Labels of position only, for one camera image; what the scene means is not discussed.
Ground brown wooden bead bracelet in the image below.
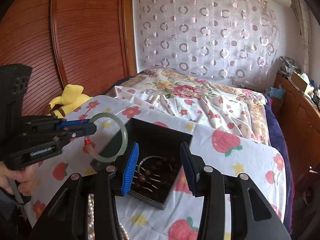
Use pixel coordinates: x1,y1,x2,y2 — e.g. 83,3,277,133
132,158,176,193

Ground pale green jade bangle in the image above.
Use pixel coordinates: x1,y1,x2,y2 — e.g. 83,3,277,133
84,113,129,163

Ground white pearl necklace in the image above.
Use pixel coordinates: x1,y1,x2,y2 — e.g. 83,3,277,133
87,193,131,240

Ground grey left sleeve forearm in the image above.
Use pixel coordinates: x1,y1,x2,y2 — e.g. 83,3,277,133
1,188,32,239

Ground black jewelry box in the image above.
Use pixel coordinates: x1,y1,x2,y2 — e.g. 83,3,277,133
89,117,193,210

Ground person's left hand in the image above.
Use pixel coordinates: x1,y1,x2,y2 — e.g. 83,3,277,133
1,161,38,196

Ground silver bangle in box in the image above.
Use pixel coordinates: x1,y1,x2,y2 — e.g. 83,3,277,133
136,155,174,183

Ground yellow plush toy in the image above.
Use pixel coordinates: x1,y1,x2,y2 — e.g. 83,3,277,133
42,84,91,119

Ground strawberry flower print sheet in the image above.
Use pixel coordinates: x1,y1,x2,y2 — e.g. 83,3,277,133
27,96,290,239

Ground floral quilt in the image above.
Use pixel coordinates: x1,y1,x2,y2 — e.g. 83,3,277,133
107,68,270,145

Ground purple blanket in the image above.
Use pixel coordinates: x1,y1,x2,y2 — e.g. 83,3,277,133
263,94,296,233

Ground brown wooden wardrobe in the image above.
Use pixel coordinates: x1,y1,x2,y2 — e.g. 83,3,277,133
1,0,137,115

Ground blue plastic bag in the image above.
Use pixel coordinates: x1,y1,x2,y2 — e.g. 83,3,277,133
266,85,286,99

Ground wooden side cabinet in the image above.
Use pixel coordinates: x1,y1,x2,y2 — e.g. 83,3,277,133
274,73,319,183

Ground cardboard box on cabinet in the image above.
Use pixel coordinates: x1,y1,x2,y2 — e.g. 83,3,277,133
290,72,314,94

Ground pink circle pattern curtain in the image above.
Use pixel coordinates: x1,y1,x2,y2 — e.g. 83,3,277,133
133,0,279,88

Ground stack of papers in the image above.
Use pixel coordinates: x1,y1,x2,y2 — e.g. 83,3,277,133
279,56,301,78

